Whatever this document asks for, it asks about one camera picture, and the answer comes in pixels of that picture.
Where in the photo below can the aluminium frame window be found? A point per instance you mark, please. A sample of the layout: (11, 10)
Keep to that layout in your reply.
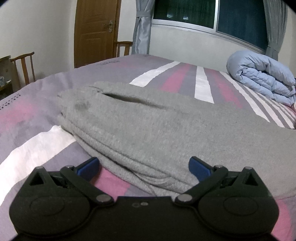
(208, 14)

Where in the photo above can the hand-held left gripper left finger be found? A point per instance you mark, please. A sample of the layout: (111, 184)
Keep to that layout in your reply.
(89, 168)

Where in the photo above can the folded light blue quilt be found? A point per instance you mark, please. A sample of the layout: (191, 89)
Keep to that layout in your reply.
(261, 76)

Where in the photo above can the dark side table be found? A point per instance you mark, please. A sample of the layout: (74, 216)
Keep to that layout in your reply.
(5, 78)

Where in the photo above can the grey curtain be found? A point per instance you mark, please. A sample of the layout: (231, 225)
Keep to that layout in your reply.
(141, 27)
(275, 27)

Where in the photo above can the wooden chair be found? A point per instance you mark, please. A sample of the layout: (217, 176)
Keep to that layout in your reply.
(23, 67)
(123, 47)

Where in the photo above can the grey pants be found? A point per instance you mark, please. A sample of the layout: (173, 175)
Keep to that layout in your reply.
(161, 129)

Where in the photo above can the brown wooden door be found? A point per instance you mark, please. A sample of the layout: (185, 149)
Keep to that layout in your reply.
(94, 30)

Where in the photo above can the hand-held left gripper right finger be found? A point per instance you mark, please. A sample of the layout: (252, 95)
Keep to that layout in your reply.
(198, 169)

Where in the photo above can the pink grey striped bed sheet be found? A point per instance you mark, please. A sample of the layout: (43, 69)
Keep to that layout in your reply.
(34, 120)

